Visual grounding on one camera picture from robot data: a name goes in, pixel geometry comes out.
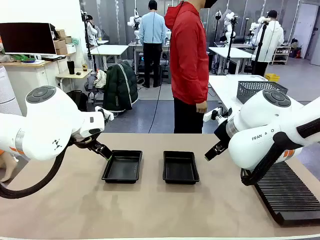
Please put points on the person's right hand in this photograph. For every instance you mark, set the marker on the person's right hand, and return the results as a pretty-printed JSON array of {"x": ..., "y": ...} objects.
[{"x": 201, "y": 108}]

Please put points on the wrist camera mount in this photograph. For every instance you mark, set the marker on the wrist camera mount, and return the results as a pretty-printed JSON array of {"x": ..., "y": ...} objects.
[
  {"x": 106, "y": 113},
  {"x": 220, "y": 115}
]

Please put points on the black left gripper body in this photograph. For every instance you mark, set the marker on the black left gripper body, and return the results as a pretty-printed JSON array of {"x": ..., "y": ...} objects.
[{"x": 92, "y": 145}]

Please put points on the white cabinet wooden top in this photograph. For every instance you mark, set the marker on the white cabinet wooden top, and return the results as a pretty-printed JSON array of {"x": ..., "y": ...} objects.
[{"x": 32, "y": 75}]

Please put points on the yellow plastic bin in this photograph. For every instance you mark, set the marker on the yellow plastic bin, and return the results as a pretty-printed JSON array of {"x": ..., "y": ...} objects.
[{"x": 272, "y": 77}]

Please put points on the black computer monitor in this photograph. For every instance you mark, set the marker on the black computer monitor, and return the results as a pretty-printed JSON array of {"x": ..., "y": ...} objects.
[{"x": 27, "y": 37}]

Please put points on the white power strip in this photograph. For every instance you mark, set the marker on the white power strip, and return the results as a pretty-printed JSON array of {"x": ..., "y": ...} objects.
[{"x": 208, "y": 116}]

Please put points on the cardboard box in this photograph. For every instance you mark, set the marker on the cardboard box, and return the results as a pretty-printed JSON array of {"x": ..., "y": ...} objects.
[
  {"x": 68, "y": 40},
  {"x": 60, "y": 43},
  {"x": 61, "y": 50},
  {"x": 60, "y": 33}
]

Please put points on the black tumbler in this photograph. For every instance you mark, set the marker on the black tumbler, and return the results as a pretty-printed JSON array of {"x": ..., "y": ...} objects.
[{"x": 71, "y": 67}]

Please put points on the small wooden desk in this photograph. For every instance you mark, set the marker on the small wooden desk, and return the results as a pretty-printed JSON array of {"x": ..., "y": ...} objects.
[{"x": 72, "y": 75}]

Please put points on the white storage box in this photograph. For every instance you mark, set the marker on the white storage box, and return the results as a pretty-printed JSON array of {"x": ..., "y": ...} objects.
[{"x": 71, "y": 48}]

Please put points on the black ESD tray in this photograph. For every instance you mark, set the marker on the black ESD tray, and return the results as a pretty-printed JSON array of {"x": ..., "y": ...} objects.
[
  {"x": 122, "y": 167},
  {"x": 180, "y": 170}
]

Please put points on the amber drinking cup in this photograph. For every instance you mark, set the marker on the amber drinking cup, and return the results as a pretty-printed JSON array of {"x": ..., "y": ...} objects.
[{"x": 84, "y": 67}]

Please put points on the person in white hoodie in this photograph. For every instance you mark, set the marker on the person in white hoodie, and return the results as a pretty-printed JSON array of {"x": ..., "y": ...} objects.
[{"x": 271, "y": 40}]

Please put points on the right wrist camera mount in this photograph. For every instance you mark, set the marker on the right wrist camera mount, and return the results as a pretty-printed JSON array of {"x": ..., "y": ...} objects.
[{"x": 220, "y": 115}]

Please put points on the red-sleeved right forearm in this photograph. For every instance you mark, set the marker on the red-sleeved right forearm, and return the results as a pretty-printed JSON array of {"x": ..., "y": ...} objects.
[{"x": 202, "y": 85}]

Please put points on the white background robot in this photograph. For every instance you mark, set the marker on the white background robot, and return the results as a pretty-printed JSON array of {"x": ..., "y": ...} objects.
[
  {"x": 135, "y": 25},
  {"x": 228, "y": 18}
]

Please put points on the beige cloth bag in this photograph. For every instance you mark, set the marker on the beige cloth bag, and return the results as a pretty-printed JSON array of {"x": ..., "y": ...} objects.
[{"x": 100, "y": 78}]

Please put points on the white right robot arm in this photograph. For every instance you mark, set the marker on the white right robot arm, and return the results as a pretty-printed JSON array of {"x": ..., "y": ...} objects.
[{"x": 255, "y": 112}]

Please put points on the dark green puffer jacket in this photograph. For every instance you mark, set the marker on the dark green puffer jacket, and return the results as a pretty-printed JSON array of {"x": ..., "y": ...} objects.
[{"x": 120, "y": 87}]

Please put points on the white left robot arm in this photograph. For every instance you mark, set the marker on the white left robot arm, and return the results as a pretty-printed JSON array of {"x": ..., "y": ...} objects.
[{"x": 50, "y": 120}]

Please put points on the grey mesh basket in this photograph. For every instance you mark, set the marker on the grey mesh basket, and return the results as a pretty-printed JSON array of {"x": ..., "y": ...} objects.
[{"x": 250, "y": 90}]

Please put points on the black slotted board rack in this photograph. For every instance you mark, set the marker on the black slotted board rack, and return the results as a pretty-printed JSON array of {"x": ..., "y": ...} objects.
[{"x": 287, "y": 195}]

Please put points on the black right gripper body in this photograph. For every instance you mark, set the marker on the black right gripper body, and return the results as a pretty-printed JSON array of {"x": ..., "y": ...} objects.
[{"x": 222, "y": 132}]

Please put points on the black keyboard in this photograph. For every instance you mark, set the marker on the black keyboard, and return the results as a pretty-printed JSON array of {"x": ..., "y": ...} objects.
[{"x": 53, "y": 57}]

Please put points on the person wearing headset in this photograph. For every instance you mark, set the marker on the person wearing headset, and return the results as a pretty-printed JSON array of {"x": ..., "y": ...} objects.
[{"x": 92, "y": 28}]

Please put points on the person in red jacket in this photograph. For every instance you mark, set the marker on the person in red jacket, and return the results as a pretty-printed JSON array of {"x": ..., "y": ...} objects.
[{"x": 187, "y": 50}]

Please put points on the person in light blue shirt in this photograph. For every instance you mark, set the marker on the person in light blue shirt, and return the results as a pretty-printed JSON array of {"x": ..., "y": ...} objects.
[{"x": 152, "y": 42}]

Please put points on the white table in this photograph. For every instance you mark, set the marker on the white table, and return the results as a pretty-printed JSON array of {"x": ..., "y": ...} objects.
[
  {"x": 110, "y": 49},
  {"x": 222, "y": 90},
  {"x": 235, "y": 52}
]

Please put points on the green plastic parts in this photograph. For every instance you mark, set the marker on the green plastic parts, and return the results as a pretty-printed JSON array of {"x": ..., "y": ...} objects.
[{"x": 22, "y": 57}]

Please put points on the black camera tripod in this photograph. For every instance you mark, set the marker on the black camera tripod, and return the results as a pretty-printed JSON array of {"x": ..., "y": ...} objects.
[{"x": 232, "y": 45}]

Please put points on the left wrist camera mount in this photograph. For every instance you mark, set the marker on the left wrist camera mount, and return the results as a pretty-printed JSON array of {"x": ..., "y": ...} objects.
[{"x": 106, "y": 113}]

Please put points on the black backpack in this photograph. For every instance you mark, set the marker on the black backpack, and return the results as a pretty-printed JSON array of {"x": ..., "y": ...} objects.
[{"x": 80, "y": 100}]

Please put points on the white air purifier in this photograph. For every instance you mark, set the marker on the white air purifier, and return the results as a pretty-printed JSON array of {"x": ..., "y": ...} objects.
[{"x": 6, "y": 95}]

